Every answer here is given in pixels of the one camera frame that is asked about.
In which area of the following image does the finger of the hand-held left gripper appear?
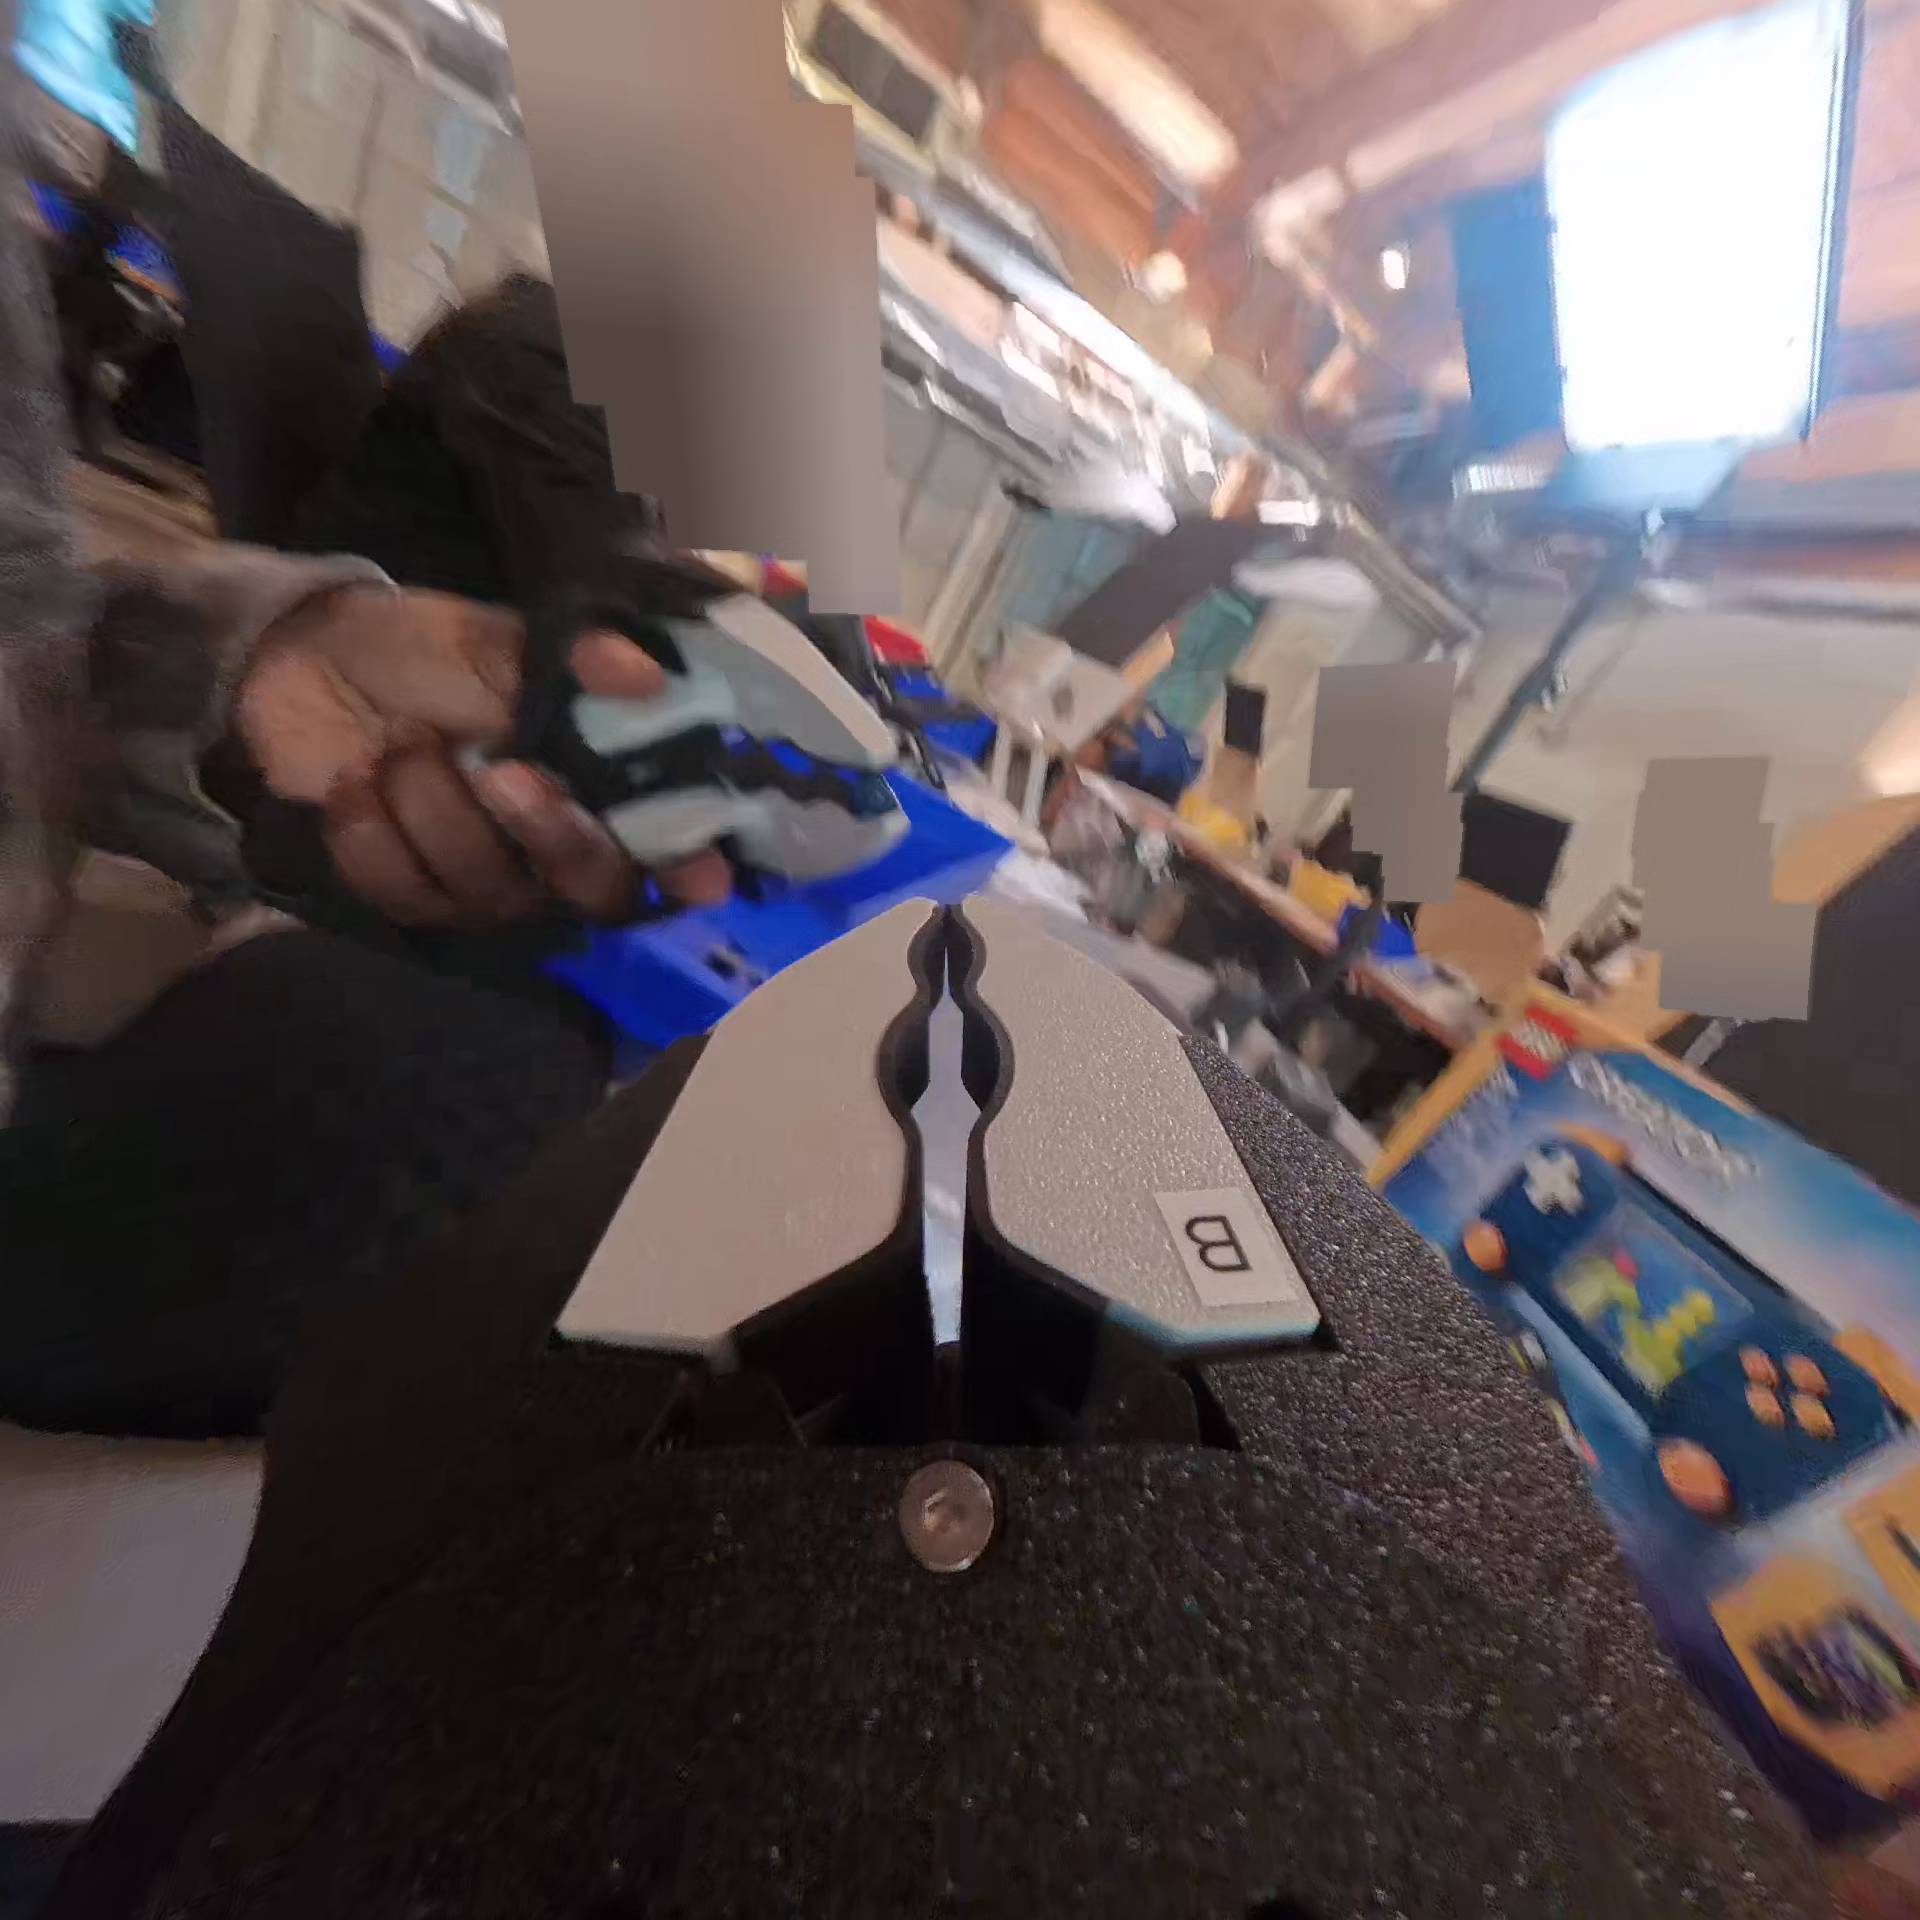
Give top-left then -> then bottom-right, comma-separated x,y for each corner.
703,591 -> 904,770
605,784 -> 914,883

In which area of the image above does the person's black trouser leg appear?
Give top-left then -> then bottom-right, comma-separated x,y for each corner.
0,927 -> 616,1440

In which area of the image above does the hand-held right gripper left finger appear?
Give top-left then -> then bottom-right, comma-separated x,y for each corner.
554,896 -> 951,1365

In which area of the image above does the bright window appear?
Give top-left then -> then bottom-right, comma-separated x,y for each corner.
1544,0 -> 1853,455

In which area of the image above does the person's left hand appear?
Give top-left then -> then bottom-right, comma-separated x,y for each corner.
235,590 -> 741,927

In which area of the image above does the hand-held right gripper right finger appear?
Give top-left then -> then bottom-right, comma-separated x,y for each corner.
944,896 -> 1327,1355

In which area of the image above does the wooden workbench with clutter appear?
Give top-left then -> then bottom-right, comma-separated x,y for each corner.
1072,756 -> 1548,1059

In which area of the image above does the blue toy brick set box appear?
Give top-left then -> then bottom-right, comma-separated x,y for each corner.
1367,982 -> 1920,1848

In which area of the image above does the blue plastic bin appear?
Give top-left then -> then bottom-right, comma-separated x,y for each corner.
545,767 -> 1018,1056

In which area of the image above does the person's left forearm grey sleeve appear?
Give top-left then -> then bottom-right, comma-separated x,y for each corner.
0,90 -> 396,1038

